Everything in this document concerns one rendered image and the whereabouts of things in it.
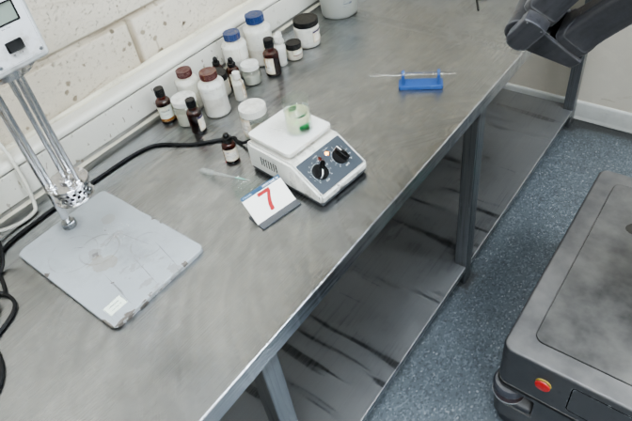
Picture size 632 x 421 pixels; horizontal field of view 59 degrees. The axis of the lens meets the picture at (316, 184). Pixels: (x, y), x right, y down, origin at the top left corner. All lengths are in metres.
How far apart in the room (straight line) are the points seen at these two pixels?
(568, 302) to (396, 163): 0.54
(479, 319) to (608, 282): 0.46
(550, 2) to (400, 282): 1.05
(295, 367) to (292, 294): 0.73
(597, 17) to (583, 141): 1.54
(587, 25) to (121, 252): 0.85
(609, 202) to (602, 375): 0.52
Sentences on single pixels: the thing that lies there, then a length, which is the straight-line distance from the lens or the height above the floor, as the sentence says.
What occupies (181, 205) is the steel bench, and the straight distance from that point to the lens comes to 1.11.
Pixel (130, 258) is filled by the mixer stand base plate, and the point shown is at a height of 0.76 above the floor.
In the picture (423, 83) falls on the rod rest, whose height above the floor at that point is 0.76.
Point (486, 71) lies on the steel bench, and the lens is 1.38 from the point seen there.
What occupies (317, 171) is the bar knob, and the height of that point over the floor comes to 0.80.
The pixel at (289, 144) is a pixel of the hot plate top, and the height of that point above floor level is 0.84.
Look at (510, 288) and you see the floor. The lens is 1.87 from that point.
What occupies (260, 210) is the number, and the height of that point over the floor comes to 0.77.
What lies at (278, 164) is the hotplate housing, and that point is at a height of 0.81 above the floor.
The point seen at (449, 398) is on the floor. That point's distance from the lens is 1.65.
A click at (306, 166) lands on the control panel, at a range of 1.03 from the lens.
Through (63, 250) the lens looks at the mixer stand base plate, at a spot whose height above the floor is 0.76.
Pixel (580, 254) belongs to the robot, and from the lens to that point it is 1.51.
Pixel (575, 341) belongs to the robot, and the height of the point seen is 0.37.
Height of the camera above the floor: 1.46
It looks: 41 degrees down
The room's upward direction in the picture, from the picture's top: 9 degrees counter-clockwise
